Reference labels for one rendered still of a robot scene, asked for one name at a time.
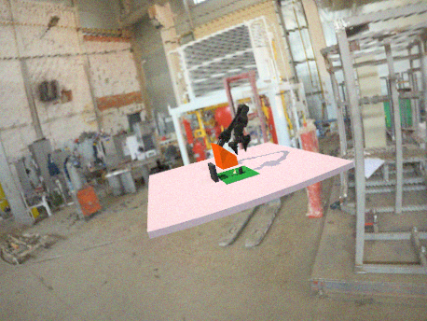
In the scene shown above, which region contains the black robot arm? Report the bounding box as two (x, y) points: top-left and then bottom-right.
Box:
(217, 105), (250, 147)

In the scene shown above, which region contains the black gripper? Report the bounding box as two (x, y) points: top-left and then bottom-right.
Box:
(228, 133), (251, 155)

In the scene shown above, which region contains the green circuit board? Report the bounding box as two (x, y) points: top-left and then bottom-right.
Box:
(217, 166), (260, 185)

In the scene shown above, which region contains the black cooling fan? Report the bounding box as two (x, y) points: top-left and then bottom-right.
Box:
(208, 162), (219, 183)

